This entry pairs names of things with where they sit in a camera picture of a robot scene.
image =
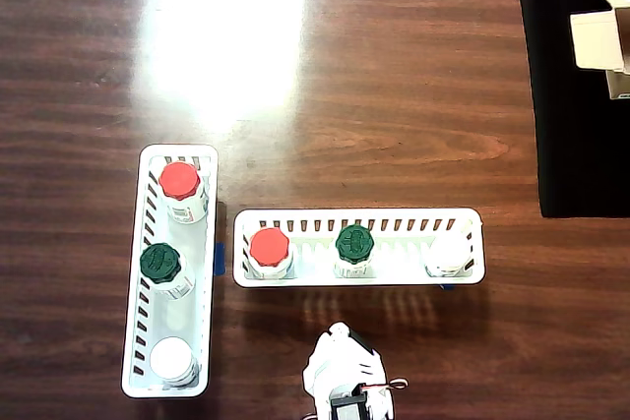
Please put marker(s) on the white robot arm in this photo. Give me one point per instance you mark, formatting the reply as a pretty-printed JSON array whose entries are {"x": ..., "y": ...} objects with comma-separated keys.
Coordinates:
[{"x": 347, "y": 407}]

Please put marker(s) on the white plastic basket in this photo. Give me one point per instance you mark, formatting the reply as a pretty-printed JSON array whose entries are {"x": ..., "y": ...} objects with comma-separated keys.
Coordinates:
[
  {"x": 315, "y": 280},
  {"x": 162, "y": 321}
]

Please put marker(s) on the black mat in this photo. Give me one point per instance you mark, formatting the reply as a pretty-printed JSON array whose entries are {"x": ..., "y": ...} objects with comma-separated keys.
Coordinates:
[{"x": 571, "y": 144}]

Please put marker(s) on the red-capped bottle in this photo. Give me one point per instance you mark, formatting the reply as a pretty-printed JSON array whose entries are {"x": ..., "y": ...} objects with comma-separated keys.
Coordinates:
[
  {"x": 179, "y": 180},
  {"x": 268, "y": 247}
]

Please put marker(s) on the white-capped bottle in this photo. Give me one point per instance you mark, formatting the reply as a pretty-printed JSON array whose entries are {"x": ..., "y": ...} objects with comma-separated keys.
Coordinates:
[
  {"x": 447, "y": 255},
  {"x": 170, "y": 358}
]

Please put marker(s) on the cardboard box with white labels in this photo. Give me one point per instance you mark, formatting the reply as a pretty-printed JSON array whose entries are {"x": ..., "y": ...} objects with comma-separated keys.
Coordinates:
[{"x": 598, "y": 41}]

